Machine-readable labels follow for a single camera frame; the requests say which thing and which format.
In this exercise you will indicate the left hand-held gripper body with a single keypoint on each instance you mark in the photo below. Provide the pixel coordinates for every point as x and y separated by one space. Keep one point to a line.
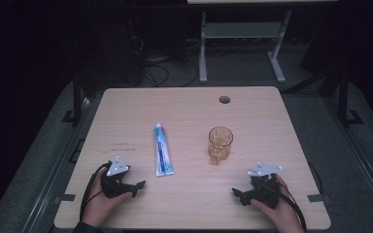
112 187

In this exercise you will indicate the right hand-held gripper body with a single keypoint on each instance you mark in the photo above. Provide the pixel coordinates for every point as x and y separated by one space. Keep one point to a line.
265 191

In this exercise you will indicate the person's left hand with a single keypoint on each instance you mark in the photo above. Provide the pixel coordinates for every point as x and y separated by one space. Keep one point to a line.
99 207

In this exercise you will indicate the person's right hand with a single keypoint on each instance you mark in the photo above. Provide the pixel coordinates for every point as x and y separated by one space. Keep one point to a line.
283 215

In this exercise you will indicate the blue white toothpaste tube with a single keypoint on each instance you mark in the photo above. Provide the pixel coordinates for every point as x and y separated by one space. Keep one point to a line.
162 153

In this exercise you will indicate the grey tape strip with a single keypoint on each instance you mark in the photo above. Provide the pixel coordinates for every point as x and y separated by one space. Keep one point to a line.
67 197
315 198

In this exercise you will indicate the amber glass cup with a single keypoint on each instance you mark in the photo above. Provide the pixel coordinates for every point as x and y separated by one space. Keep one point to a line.
220 144

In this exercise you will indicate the dark computer tower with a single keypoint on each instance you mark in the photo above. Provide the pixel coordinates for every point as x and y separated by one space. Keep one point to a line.
110 48

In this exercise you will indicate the white metal stand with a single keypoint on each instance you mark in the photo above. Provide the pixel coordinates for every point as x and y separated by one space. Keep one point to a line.
239 30

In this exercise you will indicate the black metal post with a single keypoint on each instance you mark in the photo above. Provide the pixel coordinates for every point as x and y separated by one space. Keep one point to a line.
77 97
343 97

